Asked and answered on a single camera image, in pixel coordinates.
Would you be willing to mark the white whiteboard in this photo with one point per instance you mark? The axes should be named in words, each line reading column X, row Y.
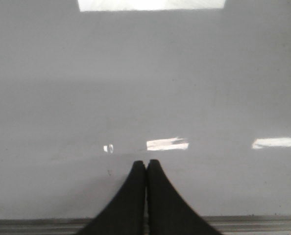
column 204, row 88

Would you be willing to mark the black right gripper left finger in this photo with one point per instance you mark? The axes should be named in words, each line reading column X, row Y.
column 124, row 214

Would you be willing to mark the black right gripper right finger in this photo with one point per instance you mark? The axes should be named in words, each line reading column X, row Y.
column 168, row 212

